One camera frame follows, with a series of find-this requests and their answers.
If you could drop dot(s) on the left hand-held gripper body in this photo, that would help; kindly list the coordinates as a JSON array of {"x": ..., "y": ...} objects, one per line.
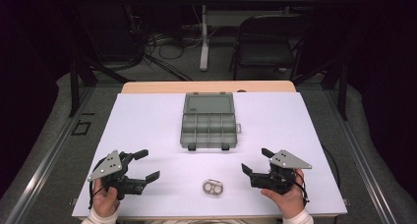
[{"x": 106, "y": 166}]

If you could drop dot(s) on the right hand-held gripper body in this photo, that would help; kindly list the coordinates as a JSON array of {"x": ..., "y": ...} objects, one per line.
[{"x": 288, "y": 161}]

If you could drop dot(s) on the grey plastic compartment box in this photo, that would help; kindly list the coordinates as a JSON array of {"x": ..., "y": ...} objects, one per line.
[{"x": 208, "y": 125}]

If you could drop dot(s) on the person's left hand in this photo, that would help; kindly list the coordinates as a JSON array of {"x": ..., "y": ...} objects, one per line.
[{"x": 105, "y": 201}]

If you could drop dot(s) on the person's right hand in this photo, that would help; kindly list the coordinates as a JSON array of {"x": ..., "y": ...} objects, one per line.
[{"x": 288, "y": 201}]

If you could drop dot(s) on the white board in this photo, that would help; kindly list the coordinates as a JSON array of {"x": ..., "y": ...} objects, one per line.
[{"x": 157, "y": 125}]

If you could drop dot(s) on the black metal stand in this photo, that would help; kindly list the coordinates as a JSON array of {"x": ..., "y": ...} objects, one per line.
[
  {"x": 342, "y": 89},
  {"x": 74, "y": 86}
]

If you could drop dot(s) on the wooden table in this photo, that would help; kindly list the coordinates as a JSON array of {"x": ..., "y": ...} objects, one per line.
[{"x": 209, "y": 86}]

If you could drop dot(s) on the black folding chair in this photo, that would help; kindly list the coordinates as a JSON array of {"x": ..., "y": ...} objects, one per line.
[{"x": 265, "y": 53}]

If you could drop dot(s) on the aluminium rail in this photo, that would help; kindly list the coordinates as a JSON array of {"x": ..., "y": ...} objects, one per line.
[
  {"x": 360, "y": 155},
  {"x": 49, "y": 155}
]

